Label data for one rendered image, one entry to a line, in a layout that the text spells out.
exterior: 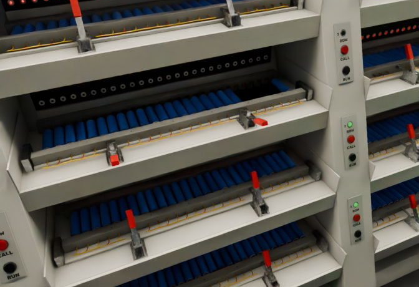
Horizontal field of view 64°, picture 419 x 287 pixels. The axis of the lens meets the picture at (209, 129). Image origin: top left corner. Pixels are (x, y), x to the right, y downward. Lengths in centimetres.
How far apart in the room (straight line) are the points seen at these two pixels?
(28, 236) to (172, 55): 39
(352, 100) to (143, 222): 51
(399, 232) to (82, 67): 86
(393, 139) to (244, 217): 46
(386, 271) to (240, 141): 61
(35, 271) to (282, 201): 50
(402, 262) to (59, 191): 91
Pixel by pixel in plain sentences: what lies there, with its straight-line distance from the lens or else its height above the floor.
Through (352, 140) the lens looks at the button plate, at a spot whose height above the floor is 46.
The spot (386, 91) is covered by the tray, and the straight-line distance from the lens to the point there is 86.
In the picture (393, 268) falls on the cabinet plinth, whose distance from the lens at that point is 112.
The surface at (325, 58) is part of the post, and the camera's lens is 73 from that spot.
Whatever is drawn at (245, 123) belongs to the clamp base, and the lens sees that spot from 66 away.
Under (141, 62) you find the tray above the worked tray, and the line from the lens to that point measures 60.
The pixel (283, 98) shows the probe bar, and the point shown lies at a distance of 74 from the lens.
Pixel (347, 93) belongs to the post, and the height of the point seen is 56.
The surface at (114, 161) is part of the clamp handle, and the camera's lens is 55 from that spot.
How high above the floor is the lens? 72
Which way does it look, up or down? 14 degrees down
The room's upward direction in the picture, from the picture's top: 10 degrees counter-clockwise
